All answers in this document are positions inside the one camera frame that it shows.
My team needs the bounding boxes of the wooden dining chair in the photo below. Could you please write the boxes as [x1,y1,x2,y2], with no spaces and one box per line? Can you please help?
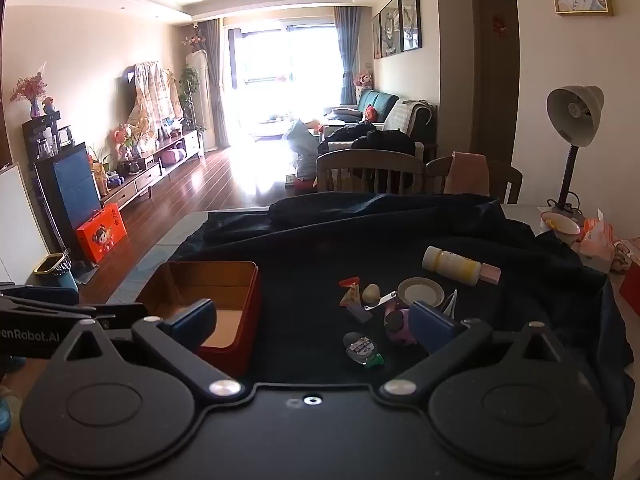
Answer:
[316,149,427,195]
[425,154,524,204]

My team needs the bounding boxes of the grey desk lamp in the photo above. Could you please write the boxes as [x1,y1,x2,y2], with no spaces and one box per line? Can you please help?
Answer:
[545,85,606,218]

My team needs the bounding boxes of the small beige round plate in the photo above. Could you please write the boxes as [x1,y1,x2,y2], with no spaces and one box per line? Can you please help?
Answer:
[397,277,446,309]

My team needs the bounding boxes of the dark green trash bin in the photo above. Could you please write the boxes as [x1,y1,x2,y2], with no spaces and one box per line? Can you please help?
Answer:
[33,254,80,293]

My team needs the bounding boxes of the white standing air conditioner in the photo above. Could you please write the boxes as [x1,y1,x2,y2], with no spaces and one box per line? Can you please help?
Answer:
[185,50,212,153]

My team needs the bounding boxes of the purple toy figure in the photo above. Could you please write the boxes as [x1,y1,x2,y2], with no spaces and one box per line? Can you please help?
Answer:
[384,308,419,346]

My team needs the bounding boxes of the dark green sofa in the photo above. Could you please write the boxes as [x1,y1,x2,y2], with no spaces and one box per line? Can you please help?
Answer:
[324,89,438,142]

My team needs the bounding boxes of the pink tissue packet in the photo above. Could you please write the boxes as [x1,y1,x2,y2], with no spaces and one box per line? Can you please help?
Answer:
[572,210,617,273]

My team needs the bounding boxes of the white bowl with red rim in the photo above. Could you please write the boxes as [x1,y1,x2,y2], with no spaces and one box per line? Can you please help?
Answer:
[539,211,584,237]

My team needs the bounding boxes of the red candy wrapper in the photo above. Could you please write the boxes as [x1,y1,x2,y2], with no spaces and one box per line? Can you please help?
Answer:
[338,277,362,307]

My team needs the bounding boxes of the white and yellow bottle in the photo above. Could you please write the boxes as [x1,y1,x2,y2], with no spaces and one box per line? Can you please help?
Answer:
[422,245,482,287]

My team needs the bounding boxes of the black cloth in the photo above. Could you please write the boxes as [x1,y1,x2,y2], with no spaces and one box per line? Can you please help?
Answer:
[167,192,632,441]

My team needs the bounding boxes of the blue grey curtain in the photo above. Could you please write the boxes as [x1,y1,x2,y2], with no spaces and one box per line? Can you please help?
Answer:
[332,6,365,106]

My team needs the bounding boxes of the clear bottle with green cap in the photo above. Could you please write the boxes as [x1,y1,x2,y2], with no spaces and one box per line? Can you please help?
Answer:
[343,332,385,370]

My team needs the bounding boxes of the pink flowers in vase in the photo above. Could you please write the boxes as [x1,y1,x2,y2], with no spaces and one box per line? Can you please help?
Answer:
[10,71,49,120]

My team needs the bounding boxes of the light blue bundle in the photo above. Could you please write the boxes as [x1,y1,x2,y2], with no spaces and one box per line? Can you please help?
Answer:
[282,118,322,194]

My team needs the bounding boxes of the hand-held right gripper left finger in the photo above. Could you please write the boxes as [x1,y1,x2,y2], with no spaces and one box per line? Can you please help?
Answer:
[49,299,246,402]

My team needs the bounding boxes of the black jacket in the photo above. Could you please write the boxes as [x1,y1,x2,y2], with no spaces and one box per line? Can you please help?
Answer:
[318,125,417,157]

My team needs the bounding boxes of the black and blue water dispenser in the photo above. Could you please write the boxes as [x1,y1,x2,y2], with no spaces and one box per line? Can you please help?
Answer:
[22,110,103,268]

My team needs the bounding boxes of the pink towel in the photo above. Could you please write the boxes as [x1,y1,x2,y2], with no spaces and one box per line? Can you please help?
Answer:
[444,151,491,197]

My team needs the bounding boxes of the brown wooden door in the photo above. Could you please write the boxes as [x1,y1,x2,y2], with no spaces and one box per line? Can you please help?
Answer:
[467,0,518,166]

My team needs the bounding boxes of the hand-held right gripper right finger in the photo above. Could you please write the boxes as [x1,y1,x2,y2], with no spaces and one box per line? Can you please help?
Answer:
[379,301,569,401]

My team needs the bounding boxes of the green potted plant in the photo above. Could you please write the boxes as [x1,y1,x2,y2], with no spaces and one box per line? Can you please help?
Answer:
[178,66,201,131]

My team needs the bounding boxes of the wooden television cabinet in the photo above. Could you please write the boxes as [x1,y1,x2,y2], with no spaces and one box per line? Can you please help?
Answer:
[100,129,205,211]

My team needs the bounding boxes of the white cabinet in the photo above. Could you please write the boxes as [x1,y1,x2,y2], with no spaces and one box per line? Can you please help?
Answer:
[0,164,50,286]

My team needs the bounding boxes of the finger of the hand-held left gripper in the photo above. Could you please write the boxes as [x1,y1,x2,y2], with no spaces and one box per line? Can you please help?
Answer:
[0,282,147,332]

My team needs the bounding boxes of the orange gift box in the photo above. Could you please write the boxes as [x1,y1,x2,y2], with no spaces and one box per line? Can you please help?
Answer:
[76,203,129,264]

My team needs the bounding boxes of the silver nail clipper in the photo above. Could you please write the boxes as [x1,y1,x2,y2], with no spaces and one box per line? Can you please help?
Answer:
[363,293,399,311]

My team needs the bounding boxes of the television under floral cloth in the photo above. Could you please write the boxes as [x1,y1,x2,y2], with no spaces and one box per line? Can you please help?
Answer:
[118,61,184,128]

